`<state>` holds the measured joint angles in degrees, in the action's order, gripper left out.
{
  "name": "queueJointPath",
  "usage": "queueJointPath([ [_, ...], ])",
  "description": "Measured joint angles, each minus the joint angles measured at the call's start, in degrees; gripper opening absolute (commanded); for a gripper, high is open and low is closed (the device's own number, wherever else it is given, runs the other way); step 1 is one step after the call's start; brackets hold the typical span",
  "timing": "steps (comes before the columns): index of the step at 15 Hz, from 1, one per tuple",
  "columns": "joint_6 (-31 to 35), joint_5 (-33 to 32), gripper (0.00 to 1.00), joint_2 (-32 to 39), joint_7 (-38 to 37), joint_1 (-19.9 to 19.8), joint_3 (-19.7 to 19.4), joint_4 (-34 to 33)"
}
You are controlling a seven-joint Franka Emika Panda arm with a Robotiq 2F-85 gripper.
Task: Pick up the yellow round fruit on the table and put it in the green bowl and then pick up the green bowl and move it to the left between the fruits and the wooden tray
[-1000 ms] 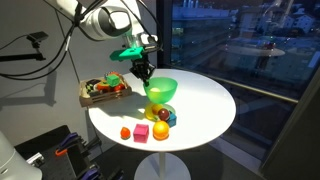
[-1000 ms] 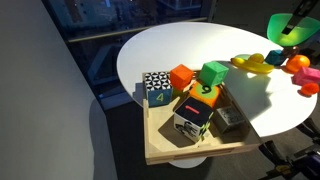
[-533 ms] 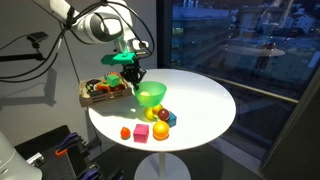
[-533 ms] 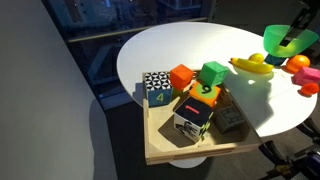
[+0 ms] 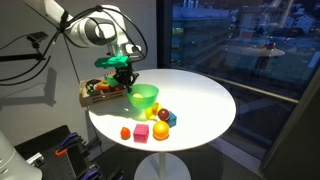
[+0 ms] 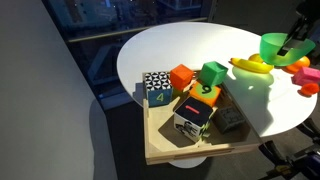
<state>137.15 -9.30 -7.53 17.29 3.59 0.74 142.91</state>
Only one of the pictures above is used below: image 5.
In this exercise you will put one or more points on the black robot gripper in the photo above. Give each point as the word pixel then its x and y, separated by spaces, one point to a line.
pixel 126 76

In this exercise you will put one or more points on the green translucent bowl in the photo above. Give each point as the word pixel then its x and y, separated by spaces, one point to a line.
pixel 143 96

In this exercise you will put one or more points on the yellow round fruit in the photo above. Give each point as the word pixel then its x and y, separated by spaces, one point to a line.
pixel 137 95

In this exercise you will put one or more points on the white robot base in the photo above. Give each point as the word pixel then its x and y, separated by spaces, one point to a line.
pixel 13 166

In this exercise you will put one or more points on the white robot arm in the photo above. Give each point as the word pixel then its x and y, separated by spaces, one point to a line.
pixel 102 25

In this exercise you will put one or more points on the white round table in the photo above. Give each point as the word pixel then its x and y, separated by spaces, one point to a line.
pixel 168 110

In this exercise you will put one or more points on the wooden tray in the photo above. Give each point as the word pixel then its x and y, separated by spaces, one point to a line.
pixel 96 96

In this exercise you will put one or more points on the orange fruit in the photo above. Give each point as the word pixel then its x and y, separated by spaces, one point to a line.
pixel 161 130

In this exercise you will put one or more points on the green cube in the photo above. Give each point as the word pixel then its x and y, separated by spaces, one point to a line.
pixel 111 81

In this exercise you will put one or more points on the yellow banana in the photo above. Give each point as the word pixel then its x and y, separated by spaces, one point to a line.
pixel 151 113

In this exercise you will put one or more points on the black and white cube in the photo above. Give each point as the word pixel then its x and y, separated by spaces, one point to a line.
pixel 90 86

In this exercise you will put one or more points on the dark red plum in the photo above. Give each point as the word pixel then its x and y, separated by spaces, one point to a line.
pixel 163 114

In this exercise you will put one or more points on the small red strawberry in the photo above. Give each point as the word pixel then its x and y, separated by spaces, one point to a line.
pixel 125 133

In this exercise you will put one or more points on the pink cube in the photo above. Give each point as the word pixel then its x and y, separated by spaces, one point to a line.
pixel 141 133

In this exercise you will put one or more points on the teal blue block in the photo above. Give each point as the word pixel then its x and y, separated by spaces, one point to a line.
pixel 172 120

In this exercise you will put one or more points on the purple clamp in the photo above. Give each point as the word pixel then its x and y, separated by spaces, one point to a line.
pixel 71 139

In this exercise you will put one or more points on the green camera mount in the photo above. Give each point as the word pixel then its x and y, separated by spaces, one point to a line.
pixel 114 61

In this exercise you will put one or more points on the black camera on stand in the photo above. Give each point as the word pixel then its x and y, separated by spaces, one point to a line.
pixel 35 39

